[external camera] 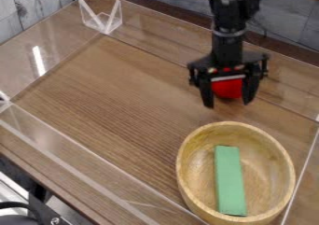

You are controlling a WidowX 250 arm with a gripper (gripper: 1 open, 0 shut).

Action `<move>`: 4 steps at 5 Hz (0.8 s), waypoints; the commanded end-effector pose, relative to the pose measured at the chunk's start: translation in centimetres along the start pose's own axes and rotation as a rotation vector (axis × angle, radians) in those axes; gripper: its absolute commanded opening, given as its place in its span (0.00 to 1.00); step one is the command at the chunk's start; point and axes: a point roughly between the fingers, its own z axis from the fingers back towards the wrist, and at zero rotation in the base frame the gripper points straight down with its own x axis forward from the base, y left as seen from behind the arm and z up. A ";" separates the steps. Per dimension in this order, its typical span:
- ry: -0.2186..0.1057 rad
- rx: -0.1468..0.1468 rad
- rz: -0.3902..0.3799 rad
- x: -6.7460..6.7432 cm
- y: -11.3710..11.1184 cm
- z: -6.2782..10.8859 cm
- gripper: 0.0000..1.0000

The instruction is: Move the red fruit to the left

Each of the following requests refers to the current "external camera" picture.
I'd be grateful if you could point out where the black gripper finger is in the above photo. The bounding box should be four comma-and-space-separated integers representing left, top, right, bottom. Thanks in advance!
242, 70, 261, 105
198, 77, 215, 108

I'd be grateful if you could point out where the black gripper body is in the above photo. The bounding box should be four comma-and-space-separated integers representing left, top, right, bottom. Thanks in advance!
187, 35, 270, 87

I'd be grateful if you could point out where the red felt fruit green leaf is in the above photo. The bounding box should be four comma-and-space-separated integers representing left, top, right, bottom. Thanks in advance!
212, 78, 242, 99

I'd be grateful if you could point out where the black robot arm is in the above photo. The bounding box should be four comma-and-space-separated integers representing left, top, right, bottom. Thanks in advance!
187, 0, 271, 108

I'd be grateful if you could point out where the wooden oval bowl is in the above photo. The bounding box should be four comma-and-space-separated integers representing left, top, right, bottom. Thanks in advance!
176, 121, 295, 225

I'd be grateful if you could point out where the green rectangular block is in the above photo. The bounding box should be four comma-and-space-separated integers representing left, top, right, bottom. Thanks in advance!
215, 146, 249, 217

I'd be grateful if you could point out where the clear acrylic tray enclosure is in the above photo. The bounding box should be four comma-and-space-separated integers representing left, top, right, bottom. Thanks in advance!
0, 0, 319, 225

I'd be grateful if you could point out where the black clamp with cable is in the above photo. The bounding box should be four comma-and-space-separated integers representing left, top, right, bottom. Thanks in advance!
0, 193, 68, 225

